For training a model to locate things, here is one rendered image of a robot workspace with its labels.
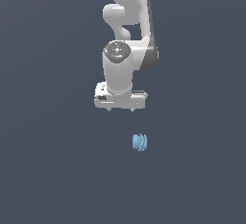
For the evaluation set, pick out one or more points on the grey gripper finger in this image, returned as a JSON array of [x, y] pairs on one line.
[[132, 110], [109, 109]]

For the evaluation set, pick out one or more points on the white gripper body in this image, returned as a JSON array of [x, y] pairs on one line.
[[119, 100]]

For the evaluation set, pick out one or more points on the small light blue object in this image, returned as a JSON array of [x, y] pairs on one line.
[[139, 142]]

